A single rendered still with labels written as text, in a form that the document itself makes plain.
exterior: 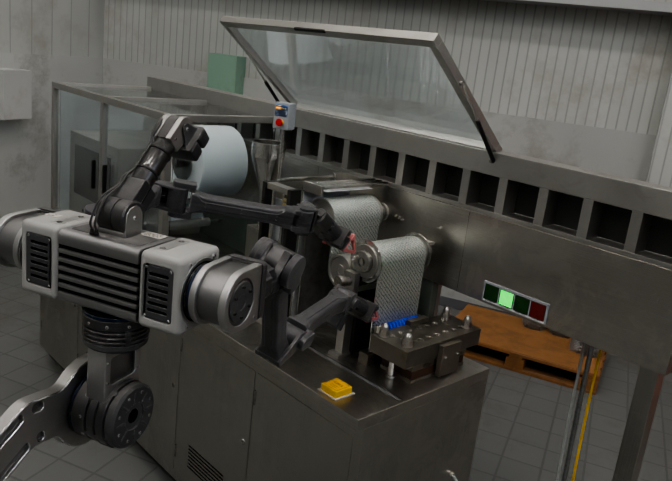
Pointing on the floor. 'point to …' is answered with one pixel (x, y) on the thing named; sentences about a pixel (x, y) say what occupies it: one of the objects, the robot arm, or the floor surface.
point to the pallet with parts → (530, 347)
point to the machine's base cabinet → (270, 417)
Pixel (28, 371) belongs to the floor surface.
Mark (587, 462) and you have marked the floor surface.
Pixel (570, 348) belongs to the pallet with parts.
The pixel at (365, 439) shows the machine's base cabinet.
